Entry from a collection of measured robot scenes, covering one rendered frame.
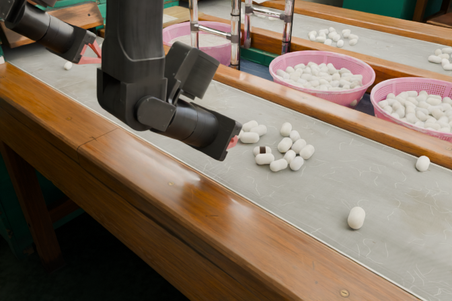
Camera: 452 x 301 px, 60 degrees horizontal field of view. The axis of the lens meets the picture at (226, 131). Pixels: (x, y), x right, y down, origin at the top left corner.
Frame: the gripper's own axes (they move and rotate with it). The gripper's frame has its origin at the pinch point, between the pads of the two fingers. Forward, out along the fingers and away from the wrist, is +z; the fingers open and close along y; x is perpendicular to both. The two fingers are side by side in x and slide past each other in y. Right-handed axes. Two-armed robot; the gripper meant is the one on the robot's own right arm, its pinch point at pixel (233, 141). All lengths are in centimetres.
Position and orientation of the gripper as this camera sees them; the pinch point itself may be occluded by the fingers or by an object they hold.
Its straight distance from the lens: 69.1
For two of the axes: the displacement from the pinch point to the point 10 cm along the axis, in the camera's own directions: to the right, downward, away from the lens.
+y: -7.4, -3.6, 5.7
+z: 5.2, 2.2, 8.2
